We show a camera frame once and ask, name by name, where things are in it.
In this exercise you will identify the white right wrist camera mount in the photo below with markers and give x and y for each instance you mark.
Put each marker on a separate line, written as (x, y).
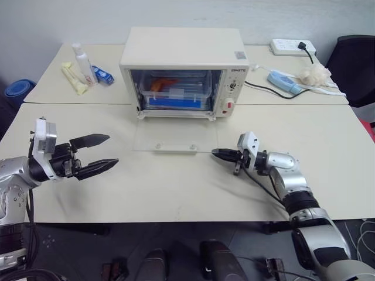
(249, 143)

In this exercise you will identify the glass oven door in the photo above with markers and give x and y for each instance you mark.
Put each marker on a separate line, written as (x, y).
(175, 131)

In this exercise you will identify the small blue white carton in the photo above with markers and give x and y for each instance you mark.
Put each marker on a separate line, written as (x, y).
(102, 75)

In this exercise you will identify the light blue handheld device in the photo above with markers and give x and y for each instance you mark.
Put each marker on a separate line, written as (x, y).
(282, 80)

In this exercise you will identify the red object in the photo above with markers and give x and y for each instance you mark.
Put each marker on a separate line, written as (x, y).
(368, 128)

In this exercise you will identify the black office chair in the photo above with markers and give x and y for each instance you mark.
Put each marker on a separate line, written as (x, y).
(351, 67)

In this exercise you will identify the white power strip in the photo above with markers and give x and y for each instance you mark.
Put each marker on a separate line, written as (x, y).
(282, 47)

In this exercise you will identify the dark rounded shape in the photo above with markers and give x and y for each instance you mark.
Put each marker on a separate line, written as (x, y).
(155, 266)
(219, 260)

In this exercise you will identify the clear plastic food container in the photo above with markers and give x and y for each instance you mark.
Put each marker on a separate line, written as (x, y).
(175, 93)

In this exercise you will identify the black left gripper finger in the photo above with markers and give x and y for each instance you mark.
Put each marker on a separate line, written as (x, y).
(98, 167)
(90, 140)

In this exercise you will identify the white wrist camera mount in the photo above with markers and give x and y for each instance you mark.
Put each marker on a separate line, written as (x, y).
(249, 143)
(41, 137)

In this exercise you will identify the black table frame bracket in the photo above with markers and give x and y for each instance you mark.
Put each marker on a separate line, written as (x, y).
(275, 227)

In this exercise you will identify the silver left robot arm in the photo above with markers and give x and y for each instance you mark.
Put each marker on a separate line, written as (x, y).
(14, 172)

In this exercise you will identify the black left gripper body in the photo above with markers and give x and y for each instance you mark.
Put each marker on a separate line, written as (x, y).
(63, 161)

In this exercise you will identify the small dark red block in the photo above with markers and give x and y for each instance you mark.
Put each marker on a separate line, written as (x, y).
(115, 270)
(272, 269)

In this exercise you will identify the cream toaster oven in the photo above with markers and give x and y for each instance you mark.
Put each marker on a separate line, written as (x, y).
(181, 47)

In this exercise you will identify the white plastic bottle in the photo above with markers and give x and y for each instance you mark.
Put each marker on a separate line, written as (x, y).
(83, 65)

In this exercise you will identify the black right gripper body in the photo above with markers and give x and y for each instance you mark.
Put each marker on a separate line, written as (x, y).
(241, 159)

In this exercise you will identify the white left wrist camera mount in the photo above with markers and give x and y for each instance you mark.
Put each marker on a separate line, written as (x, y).
(41, 137)

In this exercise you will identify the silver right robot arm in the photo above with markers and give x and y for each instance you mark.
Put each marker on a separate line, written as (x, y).
(296, 181)

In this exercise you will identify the yellow plastic packet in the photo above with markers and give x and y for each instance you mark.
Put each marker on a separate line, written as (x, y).
(74, 79)

